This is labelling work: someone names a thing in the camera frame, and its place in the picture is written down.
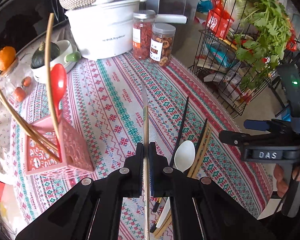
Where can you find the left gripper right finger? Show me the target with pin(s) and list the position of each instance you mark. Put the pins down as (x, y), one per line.
(198, 210)

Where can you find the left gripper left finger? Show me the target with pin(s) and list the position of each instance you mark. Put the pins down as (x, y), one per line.
(92, 208)

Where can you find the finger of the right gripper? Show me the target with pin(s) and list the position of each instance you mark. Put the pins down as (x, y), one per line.
(240, 138)
(272, 126)

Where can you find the black chopstick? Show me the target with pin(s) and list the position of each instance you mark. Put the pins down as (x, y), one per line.
(201, 137)
(158, 201)

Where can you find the white plastic spoon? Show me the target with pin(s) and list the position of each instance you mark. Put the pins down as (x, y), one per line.
(183, 159)

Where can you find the pale decorated chopstick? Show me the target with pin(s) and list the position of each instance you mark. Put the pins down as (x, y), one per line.
(146, 172)

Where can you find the person's right hand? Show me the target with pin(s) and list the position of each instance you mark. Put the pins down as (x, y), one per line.
(281, 185)

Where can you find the blue plastic stool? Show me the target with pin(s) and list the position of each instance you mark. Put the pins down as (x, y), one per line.
(285, 114)

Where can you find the pink perforated utensil holder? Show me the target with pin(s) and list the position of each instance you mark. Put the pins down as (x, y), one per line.
(74, 159)

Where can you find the green leafy celery bunch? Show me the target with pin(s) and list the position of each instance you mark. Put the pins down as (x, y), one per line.
(264, 52)

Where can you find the teal snack bag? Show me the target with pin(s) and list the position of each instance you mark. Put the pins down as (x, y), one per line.
(222, 55)

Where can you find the patterned red green tablecloth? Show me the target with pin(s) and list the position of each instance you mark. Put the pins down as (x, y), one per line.
(103, 102)

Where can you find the red snack package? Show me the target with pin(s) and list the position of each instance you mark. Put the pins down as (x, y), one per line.
(219, 20)

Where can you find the jar of dried apple rings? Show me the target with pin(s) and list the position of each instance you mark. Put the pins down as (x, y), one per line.
(161, 43)

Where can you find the red plastic spoon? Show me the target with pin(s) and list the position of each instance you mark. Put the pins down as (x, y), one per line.
(58, 86)

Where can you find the glass jar with tomatoes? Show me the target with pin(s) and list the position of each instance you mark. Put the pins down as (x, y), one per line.
(18, 81)

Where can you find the jar of red dried fruit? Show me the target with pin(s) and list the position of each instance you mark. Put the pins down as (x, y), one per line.
(142, 33)

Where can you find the dark green squash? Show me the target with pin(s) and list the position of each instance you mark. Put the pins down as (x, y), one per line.
(38, 57)

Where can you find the orange tangerine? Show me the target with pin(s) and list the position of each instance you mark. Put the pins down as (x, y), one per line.
(7, 57)

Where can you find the white electric cooking pot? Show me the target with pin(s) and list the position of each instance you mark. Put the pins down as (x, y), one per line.
(103, 29)

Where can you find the bamboo chopstick in holder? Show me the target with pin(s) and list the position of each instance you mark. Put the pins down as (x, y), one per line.
(47, 60)

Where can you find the black wire storage rack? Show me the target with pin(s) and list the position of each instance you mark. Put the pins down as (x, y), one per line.
(225, 81)

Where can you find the white ceramic dish green handle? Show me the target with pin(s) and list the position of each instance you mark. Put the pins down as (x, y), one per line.
(69, 55)

